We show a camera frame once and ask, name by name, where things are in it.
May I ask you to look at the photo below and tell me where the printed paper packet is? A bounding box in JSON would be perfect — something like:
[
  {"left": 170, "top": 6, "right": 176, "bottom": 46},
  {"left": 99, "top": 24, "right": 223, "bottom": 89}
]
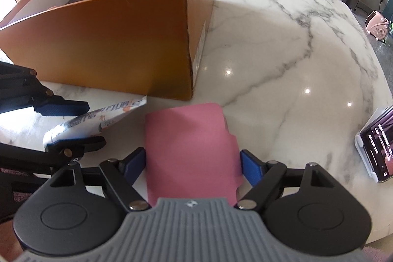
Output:
[{"left": 43, "top": 96, "right": 147, "bottom": 148}]

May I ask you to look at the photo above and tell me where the pink notebook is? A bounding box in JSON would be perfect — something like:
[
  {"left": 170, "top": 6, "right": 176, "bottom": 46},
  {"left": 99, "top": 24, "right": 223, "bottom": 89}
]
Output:
[{"left": 144, "top": 103, "right": 242, "bottom": 206}]

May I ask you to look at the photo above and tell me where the large orange cardboard box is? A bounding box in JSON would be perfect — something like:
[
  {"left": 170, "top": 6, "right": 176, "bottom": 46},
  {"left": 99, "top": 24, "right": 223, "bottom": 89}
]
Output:
[{"left": 1, "top": 0, "right": 214, "bottom": 100}]

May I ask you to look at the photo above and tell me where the smartphone on white stand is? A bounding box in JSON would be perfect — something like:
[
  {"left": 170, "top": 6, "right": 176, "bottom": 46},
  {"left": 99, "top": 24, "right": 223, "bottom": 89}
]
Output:
[{"left": 354, "top": 106, "right": 393, "bottom": 183}]

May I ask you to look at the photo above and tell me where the pink small heater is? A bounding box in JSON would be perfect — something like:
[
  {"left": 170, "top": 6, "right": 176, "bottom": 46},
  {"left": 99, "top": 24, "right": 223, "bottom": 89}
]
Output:
[{"left": 365, "top": 11, "right": 389, "bottom": 41}]

